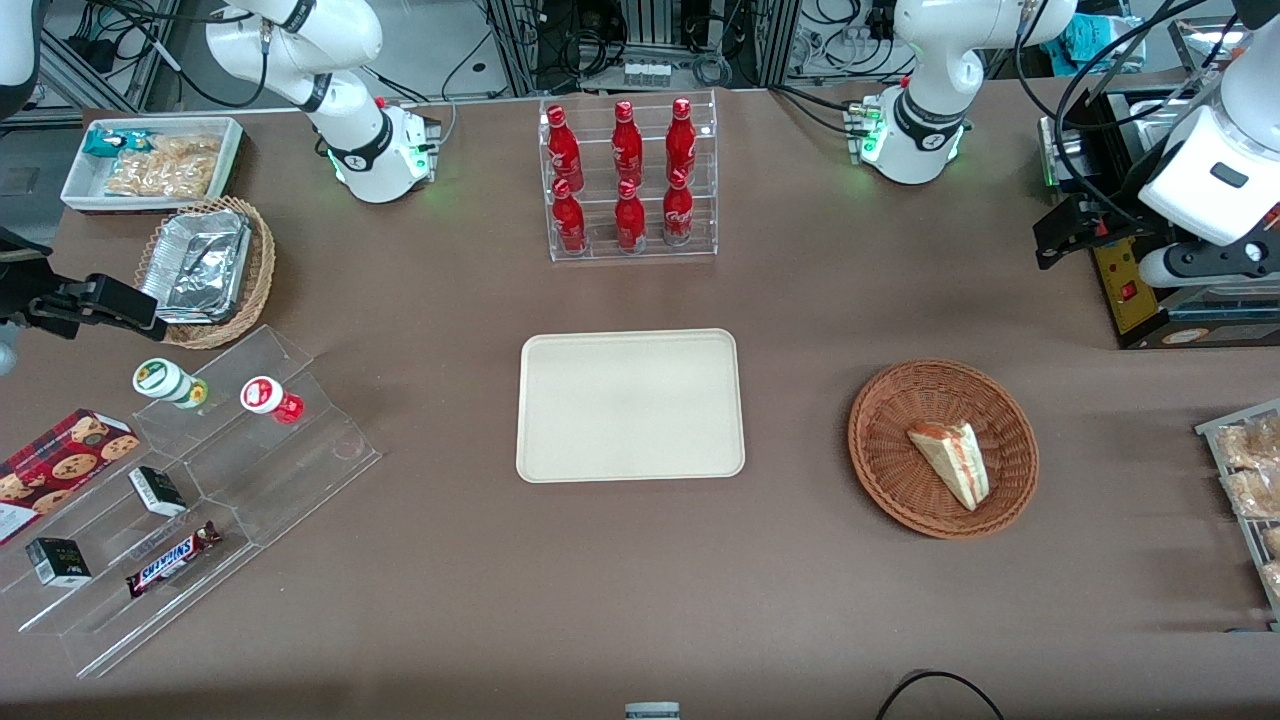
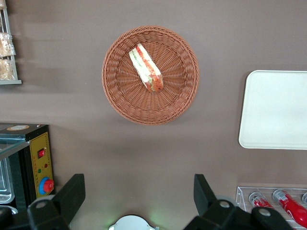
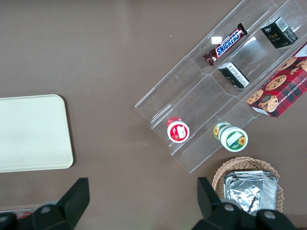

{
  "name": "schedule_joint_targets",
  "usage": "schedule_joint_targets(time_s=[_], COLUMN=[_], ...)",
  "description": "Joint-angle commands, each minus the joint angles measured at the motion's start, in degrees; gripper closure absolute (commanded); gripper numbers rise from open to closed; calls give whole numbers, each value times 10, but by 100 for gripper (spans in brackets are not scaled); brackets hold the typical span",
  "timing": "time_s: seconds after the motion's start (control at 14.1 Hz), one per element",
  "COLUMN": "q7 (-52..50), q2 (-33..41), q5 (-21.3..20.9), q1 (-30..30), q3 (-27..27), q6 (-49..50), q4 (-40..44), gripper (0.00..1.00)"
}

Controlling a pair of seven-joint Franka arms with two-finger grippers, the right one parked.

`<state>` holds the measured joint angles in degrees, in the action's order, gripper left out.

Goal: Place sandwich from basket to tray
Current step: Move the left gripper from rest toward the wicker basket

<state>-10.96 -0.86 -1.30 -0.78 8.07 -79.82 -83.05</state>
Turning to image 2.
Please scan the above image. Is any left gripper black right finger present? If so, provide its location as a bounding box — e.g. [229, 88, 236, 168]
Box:
[183, 173, 295, 230]

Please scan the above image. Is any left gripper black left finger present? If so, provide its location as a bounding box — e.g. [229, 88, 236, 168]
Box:
[0, 173, 86, 230]

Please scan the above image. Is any triangle sandwich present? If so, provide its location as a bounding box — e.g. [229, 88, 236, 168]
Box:
[129, 43, 165, 93]

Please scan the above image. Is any round brown wicker basket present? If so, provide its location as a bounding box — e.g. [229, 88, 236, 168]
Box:
[101, 25, 200, 126]

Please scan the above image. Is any beige rectangular serving tray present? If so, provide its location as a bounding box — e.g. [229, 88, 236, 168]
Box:
[238, 69, 307, 150]

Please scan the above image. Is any tray of wrapped pastries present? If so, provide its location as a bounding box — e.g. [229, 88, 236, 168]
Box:
[0, 7, 23, 86]

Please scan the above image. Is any clear acrylic bottle rack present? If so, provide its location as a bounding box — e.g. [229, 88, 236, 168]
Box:
[235, 186, 307, 228]

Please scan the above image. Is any black yellow food warmer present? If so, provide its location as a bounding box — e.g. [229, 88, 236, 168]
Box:
[0, 122, 56, 218]

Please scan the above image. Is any red cola bottle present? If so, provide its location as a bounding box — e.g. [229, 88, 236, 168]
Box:
[272, 188, 307, 229]
[248, 191, 274, 209]

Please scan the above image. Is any steel warmer pan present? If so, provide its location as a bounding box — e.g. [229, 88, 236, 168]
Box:
[0, 157, 15, 205]

